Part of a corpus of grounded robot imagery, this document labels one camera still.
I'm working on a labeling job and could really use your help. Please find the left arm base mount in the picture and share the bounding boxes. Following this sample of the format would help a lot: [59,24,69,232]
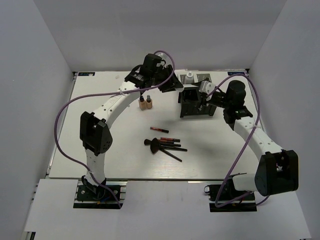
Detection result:
[73,181,127,210]

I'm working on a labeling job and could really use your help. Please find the white table board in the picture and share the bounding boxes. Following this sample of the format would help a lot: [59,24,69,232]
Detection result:
[49,71,259,180]

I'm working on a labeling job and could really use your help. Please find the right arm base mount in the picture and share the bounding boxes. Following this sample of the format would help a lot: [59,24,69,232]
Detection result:
[203,184,257,213]

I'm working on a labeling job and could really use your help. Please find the right foundation bottle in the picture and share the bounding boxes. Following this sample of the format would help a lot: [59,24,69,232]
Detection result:
[146,95,153,109]

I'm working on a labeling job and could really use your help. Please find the foundation bottle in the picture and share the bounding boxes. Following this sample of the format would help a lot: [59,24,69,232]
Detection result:
[138,95,147,111]
[146,95,153,109]

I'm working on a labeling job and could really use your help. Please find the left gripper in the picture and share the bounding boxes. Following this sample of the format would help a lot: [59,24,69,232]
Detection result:
[151,64,184,93]

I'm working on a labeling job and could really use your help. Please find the left foundation bottle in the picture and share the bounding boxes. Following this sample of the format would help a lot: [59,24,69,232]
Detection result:
[138,95,147,111]

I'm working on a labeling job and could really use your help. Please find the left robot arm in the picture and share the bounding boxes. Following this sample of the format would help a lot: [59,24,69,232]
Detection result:
[80,50,184,200]

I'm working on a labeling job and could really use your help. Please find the black metal organizer rack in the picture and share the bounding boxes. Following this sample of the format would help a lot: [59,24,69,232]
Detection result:
[178,84,216,118]

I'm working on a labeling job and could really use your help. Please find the pink teal cosmetic tube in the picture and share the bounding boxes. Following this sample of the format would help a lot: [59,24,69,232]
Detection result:
[184,71,195,85]

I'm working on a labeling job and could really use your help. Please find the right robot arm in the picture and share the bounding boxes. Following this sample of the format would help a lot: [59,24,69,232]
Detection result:
[203,80,299,200]

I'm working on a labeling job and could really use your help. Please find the black fan makeup brush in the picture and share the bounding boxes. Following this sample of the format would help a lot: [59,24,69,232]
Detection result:
[150,138,183,163]

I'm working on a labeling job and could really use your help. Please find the red black lip gloss tube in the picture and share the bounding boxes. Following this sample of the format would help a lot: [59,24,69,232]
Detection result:
[149,126,170,134]

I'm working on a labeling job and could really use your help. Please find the black round makeup brush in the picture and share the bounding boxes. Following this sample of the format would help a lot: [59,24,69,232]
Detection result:
[143,139,181,148]

